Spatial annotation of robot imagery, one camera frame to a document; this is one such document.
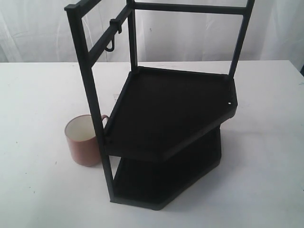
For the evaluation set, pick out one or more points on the black sliding hook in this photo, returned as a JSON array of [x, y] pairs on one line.
[[117, 26]]

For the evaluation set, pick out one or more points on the black two-tier corner rack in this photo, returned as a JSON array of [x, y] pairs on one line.
[[163, 133]]

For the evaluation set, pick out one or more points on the white backdrop curtain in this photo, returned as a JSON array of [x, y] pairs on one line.
[[38, 31]]

